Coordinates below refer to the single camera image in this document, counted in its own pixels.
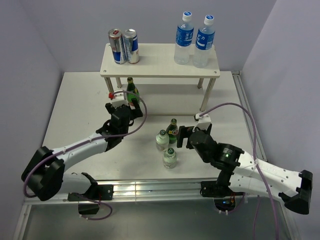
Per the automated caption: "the white two-tier shelf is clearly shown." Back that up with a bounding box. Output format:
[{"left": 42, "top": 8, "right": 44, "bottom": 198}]
[{"left": 100, "top": 43, "right": 221, "bottom": 116}]

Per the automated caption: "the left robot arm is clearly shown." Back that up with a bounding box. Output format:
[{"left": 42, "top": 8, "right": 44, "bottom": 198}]
[{"left": 21, "top": 100, "right": 147, "bottom": 201}]

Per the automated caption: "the purple cable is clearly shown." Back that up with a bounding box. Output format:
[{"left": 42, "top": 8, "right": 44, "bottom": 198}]
[
  {"left": 199, "top": 102, "right": 280, "bottom": 240},
  {"left": 23, "top": 90, "right": 148, "bottom": 198}
]

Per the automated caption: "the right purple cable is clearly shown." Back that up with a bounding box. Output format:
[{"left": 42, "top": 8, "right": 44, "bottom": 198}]
[{"left": 199, "top": 102, "right": 280, "bottom": 240}]

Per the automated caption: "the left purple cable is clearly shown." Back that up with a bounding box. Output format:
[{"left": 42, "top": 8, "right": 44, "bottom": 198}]
[{"left": 23, "top": 90, "right": 148, "bottom": 198}]

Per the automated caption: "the dark green glass bottle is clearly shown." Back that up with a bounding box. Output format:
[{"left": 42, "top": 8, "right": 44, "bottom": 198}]
[
  {"left": 126, "top": 77, "right": 140, "bottom": 106},
  {"left": 166, "top": 118, "right": 179, "bottom": 144}
]

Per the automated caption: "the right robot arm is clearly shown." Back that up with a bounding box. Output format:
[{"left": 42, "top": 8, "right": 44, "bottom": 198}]
[{"left": 177, "top": 126, "right": 313, "bottom": 215}]

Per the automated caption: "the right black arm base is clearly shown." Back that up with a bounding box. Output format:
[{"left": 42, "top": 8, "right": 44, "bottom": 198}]
[{"left": 199, "top": 180, "right": 236, "bottom": 211}]

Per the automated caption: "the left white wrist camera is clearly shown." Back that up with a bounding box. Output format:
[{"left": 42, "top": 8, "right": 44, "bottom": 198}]
[{"left": 108, "top": 91, "right": 129, "bottom": 108}]

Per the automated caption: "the clear glass bottle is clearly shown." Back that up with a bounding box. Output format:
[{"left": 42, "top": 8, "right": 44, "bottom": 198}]
[
  {"left": 162, "top": 147, "right": 177, "bottom": 169},
  {"left": 155, "top": 129, "right": 170, "bottom": 152}
]

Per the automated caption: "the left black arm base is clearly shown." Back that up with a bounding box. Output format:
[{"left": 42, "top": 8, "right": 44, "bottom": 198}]
[{"left": 67, "top": 184, "right": 114, "bottom": 216}]

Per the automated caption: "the aluminium side rail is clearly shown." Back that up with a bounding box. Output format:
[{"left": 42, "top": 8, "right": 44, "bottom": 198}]
[{"left": 231, "top": 71, "right": 268, "bottom": 162}]

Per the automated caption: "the water bottle blue label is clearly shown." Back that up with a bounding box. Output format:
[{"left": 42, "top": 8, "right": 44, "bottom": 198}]
[
  {"left": 193, "top": 14, "right": 216, "bottom": 68},
  {"left": 174, "top": 11, "right": 194, "bottom": 65}
]

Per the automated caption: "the aluminium front rail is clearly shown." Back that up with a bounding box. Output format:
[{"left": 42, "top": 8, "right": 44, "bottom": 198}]
[{"left": 22, "top": 178, "right": 226, "bottom": 206}]

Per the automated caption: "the silver-top energy drink can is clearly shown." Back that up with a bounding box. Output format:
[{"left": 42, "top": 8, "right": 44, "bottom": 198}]
[{"left": 123, "top": 28, "right": 140, "bottom": 64}]

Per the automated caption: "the red-top energy drink can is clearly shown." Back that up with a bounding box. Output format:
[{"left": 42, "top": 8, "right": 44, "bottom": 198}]
[{"left": 108, "top": 28, "right": 127, "bottom": 64}]

